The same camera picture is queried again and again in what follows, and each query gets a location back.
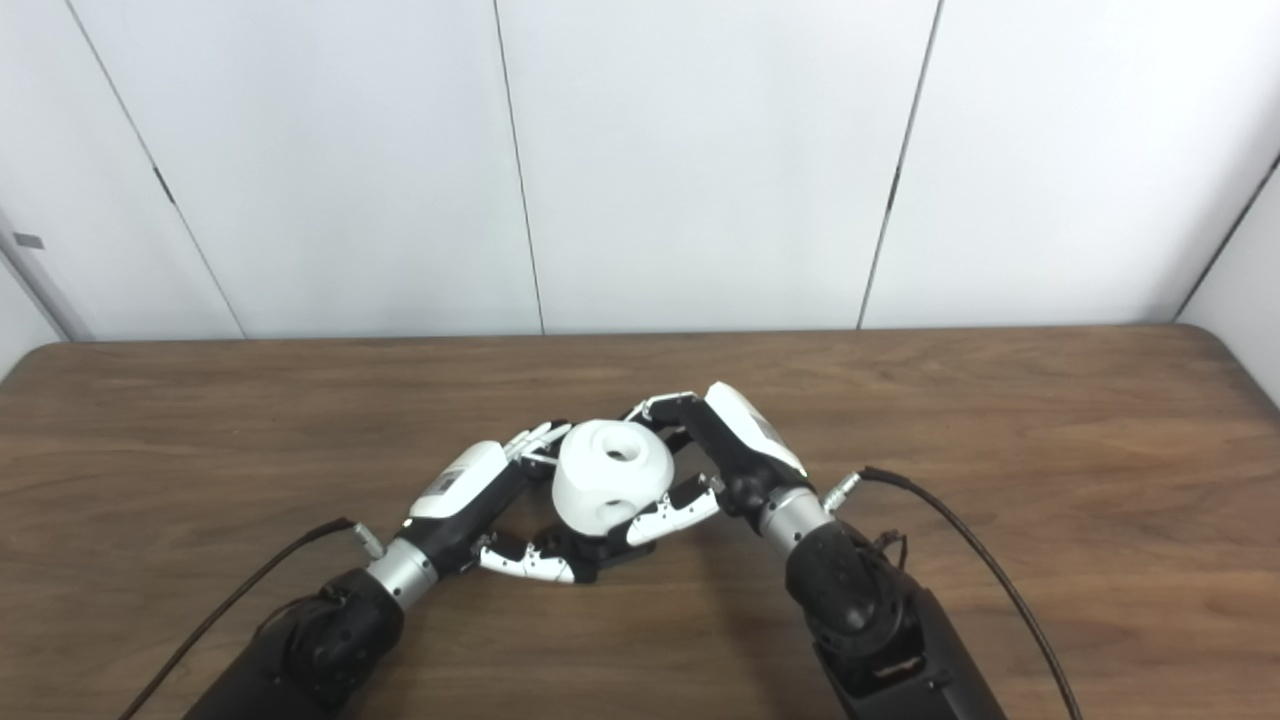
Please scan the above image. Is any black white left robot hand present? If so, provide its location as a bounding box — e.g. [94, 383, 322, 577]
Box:
[395, 420, 601, 586]

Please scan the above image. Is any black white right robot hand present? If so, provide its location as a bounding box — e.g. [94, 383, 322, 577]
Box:
[608, 381, 831, 548]

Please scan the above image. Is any round white plastic piece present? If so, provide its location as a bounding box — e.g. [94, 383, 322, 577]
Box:
[552, 419, 676, 537]

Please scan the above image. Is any black flanged holder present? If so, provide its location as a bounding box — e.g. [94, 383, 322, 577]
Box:
[535, 522, 656, 583]

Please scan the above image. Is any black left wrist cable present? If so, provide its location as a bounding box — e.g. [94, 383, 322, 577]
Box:
[118, 517, 386, 720]

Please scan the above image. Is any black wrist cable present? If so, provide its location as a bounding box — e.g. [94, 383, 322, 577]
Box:
[822, 466, 1086, 720]
[118, 517, 386, 720]

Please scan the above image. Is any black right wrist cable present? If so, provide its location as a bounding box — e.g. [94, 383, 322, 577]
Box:
[822, 466, 1086, 720]

